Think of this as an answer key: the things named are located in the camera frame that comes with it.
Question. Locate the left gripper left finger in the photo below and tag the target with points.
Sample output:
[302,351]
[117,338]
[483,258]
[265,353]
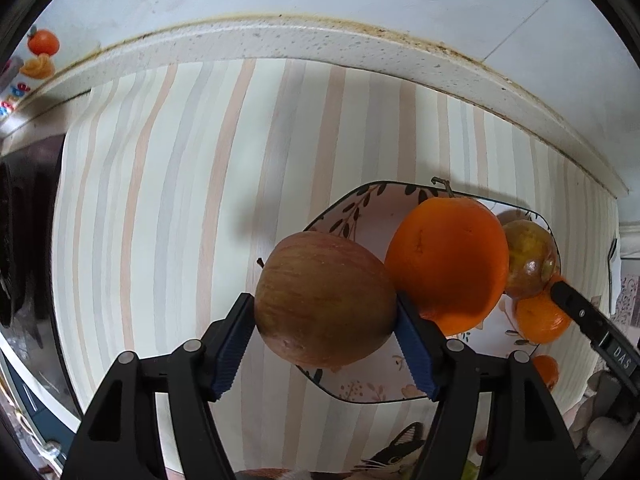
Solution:
[119,436]

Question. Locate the small orange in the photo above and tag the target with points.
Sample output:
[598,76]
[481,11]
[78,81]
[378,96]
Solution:
[548,369]
[539,319]

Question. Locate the striped cat print mat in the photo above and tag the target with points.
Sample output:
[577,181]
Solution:
[176,181]

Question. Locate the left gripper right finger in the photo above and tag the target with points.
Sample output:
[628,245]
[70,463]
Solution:
[526,436]

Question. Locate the colourful wall stickers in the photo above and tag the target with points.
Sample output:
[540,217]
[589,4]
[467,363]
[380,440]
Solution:
[28,68]

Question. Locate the black gas stove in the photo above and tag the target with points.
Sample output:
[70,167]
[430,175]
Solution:
[29,182]

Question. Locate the dark red apple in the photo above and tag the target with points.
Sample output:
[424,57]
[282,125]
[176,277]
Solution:
[533,258]

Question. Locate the oval floral ceramic plate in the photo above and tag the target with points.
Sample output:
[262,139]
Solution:
[369,216]

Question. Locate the brown red apple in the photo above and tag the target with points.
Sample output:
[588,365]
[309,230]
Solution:
[324,301]

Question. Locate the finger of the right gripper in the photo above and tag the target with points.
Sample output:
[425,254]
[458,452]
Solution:
[591,321]

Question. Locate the green apple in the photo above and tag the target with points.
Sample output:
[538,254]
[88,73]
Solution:
[470,471]

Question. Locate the large orange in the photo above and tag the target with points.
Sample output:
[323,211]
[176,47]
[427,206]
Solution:
[450,258]

